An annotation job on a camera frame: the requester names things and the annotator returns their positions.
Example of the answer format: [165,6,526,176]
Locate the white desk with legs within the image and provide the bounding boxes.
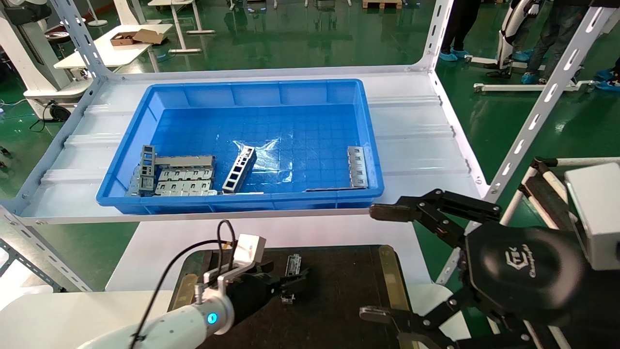
[148,0,217,54]

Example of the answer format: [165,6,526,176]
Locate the white floor frame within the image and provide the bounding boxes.
[465,54,599,94]

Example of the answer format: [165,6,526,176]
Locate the person blue jeans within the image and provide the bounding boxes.
[521,0,590,86]

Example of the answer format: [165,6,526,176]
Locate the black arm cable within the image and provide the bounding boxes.
[130,220,239,349]

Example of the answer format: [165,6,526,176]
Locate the person black trousers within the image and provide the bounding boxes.
[439,0,482,62]

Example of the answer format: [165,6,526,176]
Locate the white work table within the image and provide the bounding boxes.
[54,23,174,74]

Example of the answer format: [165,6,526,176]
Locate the white tube cart black pads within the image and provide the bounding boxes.
[499,156,620,349]

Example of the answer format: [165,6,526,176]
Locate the white black robot legs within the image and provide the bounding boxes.
[484,0,541,79]

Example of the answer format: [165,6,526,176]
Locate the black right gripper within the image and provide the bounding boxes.
[359,189,620,349]

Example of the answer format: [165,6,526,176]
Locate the black container tray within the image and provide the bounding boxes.
[167,245,412,349]

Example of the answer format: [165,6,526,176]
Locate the open cardboard box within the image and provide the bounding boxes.
[110,29,166,47]

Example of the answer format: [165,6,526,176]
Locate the white metal shelf rack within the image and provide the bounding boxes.
[0,0,606,292]

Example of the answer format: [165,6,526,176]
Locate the white machine column base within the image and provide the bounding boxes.
[0,0,93,122]

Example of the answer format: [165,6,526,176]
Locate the flat grey slotted metal part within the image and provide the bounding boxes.
[347,146,370,189]

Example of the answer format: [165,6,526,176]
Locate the black floor cable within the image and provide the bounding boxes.
[29,99,60,132]

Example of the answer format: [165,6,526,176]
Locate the blue shoe cover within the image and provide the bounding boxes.
[596,68,620,93]

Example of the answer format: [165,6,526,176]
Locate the silver camera mount bracket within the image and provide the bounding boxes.
[195,262,258,303]

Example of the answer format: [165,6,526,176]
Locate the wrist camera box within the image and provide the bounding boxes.
[233,234,267,263]
[565,162,620,271]

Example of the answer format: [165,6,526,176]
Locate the clear plastic film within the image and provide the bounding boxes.
[232,139,294,183]

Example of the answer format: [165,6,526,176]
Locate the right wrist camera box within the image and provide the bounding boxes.
[565,162,620,271]

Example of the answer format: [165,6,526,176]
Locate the grey metal part square holes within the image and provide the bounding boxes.
[222,146,258,194]

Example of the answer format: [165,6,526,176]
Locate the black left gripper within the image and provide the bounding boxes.
[227,268,311,324]

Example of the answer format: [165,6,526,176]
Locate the upright grey metal frame part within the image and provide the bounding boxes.
[139,144,157,195]

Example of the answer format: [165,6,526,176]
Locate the grey slotted metal plate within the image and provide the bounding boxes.
[157,167,215,183]

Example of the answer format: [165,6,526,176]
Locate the stack of grey brackets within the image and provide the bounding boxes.
[155,180,218,197]

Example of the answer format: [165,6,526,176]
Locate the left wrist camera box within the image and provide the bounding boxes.
[233,234,267,263]

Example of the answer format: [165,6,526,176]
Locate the long grey metal bar part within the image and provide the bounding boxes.
[155,155,217,169]

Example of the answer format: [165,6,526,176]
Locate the blue plastic bin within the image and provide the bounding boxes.
[96,79,386,215]

